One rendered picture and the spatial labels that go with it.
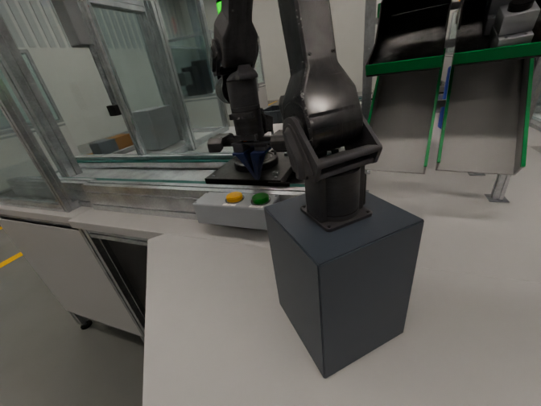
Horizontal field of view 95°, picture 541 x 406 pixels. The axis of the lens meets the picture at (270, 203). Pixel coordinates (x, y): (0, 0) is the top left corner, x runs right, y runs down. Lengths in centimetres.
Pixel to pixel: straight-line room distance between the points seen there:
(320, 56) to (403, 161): 40
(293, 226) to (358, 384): 22
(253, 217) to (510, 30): 56
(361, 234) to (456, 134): 45
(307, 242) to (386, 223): 9
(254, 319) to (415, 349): 24
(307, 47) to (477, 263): 49
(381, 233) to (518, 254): 41
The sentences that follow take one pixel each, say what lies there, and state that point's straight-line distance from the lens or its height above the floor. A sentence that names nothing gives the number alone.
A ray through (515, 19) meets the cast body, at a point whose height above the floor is 124.
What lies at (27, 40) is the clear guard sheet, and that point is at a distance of 182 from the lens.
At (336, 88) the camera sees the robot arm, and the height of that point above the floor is 120.
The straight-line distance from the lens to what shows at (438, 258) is 60.
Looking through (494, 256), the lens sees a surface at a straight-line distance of 65.
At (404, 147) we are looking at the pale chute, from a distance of 65.
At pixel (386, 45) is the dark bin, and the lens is 71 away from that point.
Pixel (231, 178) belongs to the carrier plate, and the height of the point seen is 97.
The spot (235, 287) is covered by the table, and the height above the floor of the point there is 86.
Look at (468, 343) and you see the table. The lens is 48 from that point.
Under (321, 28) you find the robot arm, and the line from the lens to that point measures 30.
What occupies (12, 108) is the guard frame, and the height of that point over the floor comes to 123.
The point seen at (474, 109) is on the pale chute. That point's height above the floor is 109.
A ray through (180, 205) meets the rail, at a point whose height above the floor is 91.
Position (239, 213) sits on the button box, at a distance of 59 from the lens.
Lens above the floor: 123
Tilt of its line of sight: 28 degrees down
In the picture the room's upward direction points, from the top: 9 degrees counter-clockwise
